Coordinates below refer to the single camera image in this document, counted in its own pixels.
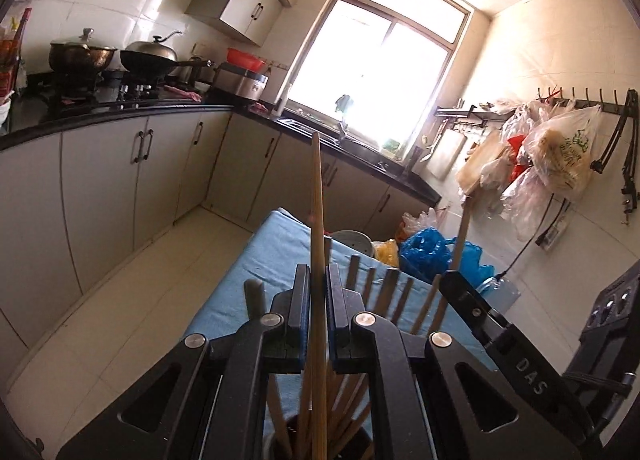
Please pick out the wall hook rail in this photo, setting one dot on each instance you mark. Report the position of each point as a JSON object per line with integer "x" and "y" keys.
{"x": 575, "y": 101}

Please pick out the red plastic bag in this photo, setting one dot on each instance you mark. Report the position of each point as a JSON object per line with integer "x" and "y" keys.
{"x": 517, "y": 150}

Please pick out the pink cloth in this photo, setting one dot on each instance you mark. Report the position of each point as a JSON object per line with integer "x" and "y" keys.
{"x": 182, "y": 94}

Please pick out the power strip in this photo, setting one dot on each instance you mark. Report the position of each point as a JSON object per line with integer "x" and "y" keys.
{"x": 552, "y": 232}

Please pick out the gas stove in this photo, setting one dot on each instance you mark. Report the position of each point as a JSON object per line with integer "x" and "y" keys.
{"x": 75, "y": 95}

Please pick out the steel pot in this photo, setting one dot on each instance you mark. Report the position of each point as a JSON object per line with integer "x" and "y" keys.
{"x": 80, "y": 60}

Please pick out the printed white plastic bag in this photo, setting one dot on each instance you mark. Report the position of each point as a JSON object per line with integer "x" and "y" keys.
{"x": 565, "y": 150}

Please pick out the blue towel table cover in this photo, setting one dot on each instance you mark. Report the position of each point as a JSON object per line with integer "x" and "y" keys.
{"x": 250, "y": 260}

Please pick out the wooden cutting board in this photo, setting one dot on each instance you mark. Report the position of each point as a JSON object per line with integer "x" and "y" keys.
{"x": 482, "y": 160}

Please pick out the metal wall shelf rack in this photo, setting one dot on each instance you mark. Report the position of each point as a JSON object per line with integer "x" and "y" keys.
{"x": 465, "y": 112}

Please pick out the glass pot lid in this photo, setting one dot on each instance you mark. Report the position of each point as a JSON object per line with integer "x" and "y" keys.
{"x": 85, "y": 42}

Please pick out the red basin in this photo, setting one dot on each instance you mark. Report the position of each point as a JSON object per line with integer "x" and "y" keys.
{"x": 245, "y": 59}

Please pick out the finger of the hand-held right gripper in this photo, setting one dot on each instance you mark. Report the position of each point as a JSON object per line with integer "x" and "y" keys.
{"x": 530, "y": 380}

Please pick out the white cutting board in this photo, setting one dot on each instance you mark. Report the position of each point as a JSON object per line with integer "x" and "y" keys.
{"x": 445, "y": 155}

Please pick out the yellow plastic bag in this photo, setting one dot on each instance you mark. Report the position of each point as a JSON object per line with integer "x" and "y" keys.
{"x": 386, "y": 255}

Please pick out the window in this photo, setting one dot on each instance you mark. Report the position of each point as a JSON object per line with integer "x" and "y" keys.
{"x": 370, "y": 60}

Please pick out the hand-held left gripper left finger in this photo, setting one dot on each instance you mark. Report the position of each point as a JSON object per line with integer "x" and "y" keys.
{"x": 300, "y": 320}

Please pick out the steel sink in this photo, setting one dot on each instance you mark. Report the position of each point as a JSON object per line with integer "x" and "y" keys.
{"x": 310, "y": 129}

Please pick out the steel rice cooker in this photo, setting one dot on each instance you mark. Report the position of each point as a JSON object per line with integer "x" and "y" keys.
{"x": 240, "y": 85}

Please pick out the black countertop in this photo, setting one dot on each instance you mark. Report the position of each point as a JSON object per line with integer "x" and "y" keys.
{"x": 100, "y": 117}

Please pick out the grey round container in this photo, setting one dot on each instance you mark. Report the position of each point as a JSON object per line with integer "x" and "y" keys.
{"x": 352, "y": 242}

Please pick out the black wok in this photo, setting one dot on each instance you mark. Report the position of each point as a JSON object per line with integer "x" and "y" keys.
{"x": 145, "y": 62}

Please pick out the sink faucet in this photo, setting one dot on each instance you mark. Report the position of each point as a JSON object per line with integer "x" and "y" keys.
{"x": 344, "y": 105}

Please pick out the steel wok lid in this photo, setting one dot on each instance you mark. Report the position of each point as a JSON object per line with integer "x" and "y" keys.
{"x": 152, "y": 50}

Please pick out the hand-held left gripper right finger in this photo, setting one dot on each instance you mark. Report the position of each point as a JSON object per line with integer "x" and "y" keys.
{"x": 335, "y": 320}

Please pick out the clear plastic container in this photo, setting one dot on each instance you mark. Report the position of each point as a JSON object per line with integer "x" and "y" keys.
{"x": 502, "y": 292}

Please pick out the blue plastic bag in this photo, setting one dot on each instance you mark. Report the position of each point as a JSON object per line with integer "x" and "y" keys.
{"x": 425, "y": 250}

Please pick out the black chopstick holder cup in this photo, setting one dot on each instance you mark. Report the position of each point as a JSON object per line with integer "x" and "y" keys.
{"x": 357, "y": 444}

